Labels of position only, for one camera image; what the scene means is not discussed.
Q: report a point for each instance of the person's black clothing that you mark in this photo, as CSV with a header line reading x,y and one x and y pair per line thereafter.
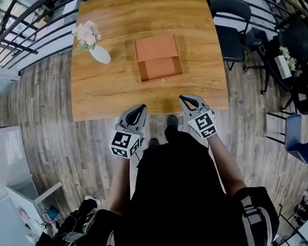
x,y
175,197

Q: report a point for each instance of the black folding chair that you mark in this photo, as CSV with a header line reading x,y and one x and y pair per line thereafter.
x,y
231,43

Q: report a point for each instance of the person's right shoe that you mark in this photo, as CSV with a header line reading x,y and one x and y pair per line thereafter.
x,y
172,121

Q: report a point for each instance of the cream flower bunch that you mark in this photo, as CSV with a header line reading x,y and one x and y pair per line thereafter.
x,y
290,60

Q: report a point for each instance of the person's right forearm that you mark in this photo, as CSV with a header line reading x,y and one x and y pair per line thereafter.
x,y
226,167

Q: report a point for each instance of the blue chair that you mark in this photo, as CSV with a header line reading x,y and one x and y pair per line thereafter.
x,y
294,131

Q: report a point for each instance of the person's shoe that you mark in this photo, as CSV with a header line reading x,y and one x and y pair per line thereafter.
x,y
172,121
153,142

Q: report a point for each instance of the white rectangular planter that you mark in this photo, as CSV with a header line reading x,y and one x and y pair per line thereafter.
x,y
283,67

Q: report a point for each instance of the person's left shoe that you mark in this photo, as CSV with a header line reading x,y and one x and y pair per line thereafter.
x,y
153,142

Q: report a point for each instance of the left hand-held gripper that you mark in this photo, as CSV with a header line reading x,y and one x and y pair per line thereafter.
x,y
122,143

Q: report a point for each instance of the person's left forearm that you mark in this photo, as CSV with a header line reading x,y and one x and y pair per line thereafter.
x,y
120,185

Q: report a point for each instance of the pink flower bouquet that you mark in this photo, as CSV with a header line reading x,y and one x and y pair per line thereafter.
x,y
87,35

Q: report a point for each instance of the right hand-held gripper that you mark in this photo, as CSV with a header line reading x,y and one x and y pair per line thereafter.
x,y
205,125

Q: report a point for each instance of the white perforated panel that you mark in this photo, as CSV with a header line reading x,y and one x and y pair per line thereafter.
x,y
3,156

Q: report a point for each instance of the white ceramic vase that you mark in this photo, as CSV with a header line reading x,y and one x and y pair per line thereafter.
x,y
101,55

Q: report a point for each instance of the black office chair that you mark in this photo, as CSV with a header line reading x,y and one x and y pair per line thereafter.
x,y
295,39

